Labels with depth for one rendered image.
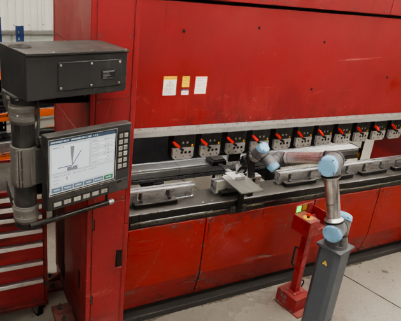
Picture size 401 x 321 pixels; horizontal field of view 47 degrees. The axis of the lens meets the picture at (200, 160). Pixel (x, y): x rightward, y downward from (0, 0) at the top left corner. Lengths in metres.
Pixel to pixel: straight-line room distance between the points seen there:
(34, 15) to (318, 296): 5.18
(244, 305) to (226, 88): 1.67
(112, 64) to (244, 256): 1.96
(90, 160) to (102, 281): 1.00
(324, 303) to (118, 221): 1.47
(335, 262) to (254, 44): 1.47
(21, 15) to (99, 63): 4.74
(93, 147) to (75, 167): 0.12
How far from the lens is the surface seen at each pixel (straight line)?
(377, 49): 3.79
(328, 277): 3.21
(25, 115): 2.12
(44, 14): 6.95
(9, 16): 6.75
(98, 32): 2.37
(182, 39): 2.78
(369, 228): 4.42
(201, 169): 3.46
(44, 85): 2.02
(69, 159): 2.15
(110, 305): 3.12
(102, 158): 2.25
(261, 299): 3.81
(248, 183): 3.22
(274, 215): 3.54
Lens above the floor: 2.33
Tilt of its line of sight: 22 degrees down
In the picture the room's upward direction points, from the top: 7 degrees clockwise
